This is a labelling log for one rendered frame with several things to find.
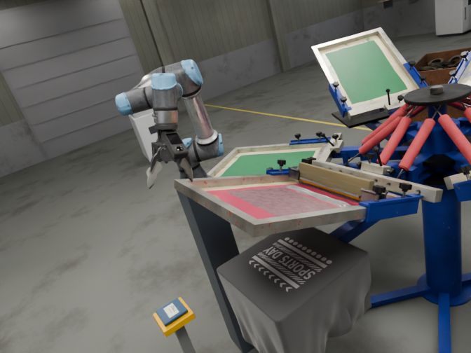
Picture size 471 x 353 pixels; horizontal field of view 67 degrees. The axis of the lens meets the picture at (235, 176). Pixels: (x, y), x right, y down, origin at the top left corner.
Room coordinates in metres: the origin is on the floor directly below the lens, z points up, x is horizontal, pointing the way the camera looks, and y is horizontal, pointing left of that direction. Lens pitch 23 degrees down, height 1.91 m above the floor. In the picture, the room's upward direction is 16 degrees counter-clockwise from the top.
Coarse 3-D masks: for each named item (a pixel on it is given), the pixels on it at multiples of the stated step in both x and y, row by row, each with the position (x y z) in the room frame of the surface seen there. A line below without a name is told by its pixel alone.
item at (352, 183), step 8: (304, 168) 1.52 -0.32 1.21; (312, 168) 1.48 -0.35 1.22; (320, 168) 1.44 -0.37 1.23; (304, 176) 1.51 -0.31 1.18; (312, 176) 1.47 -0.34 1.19; (320, 176) 1.42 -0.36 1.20; (328, 176) 1.38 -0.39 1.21; (336, 176) 1.34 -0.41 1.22; (344, 176) 1.31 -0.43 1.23; (352, 176) 1.28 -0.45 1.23; (328, 184) 1.37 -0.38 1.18; (336, 184) 1.33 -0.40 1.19; (344, 184) 1.30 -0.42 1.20; (352, 184) 1.26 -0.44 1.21; (360, 184) 1.23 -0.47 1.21; (368, 184) 1.20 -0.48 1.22; (352, 192) 1.25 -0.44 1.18; (360, 192) 1.22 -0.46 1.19
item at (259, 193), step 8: (288, 184) 1.52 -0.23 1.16; (296, 184) 1.53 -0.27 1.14; (304, 184) 1.53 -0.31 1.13; (208, 192) 1.32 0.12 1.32; (216, 192) 1.33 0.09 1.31; (224, 192) 1.33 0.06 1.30; (232, 192) 1.33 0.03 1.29; (240, 192) 1.34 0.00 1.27; (248, 192) 1.34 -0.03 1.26; (256, 192) 1.35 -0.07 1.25; (264, 192) 1.35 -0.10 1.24; (272, 192) 1.36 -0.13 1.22; (280, 192) 1.37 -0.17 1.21; (288, 192) 1.37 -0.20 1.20; (296, 192) 1.38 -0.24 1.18; (320, 192) 1.39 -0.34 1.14; (224, 200) 1.21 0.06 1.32; (232, 200) 1.21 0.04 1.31; (240, 200) 1.21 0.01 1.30; (248, 200) 1.22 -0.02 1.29; (256, 200) 1.22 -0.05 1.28; (264, 200) 1.22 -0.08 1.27
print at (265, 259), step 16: (288, 240) 1.38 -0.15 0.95; (256, 256) 1.33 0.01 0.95; (272, 256) 1.30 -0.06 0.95; (288, 256) 1.26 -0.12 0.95; (304, 256) 1.23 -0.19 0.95; (320, 256) 1.21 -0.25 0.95; (272, 272) 1.19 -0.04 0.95; (288, 272) 1.16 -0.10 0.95; (304, 272) 1.14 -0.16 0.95; (288, 288) 1.08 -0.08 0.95
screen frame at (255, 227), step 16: (224, 176) 1.48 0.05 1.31; (240, 176) 1.49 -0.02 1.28; (256, 176) 1.51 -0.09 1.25; (272, 176) 1.55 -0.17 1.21; (192, 192) 1.22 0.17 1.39; (208, 208) 1.10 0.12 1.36; (224, 208) 1.01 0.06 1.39; (336, 208) 1.04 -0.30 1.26; (352, 208) 1.05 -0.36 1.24; (240, 224) 0.92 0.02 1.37; (256, 224) 0.86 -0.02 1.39; (272, 224) 0.89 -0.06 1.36; (288, 224) 0.91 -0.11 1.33; (304, 224) 0.94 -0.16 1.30; (320, 224) 0.96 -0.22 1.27
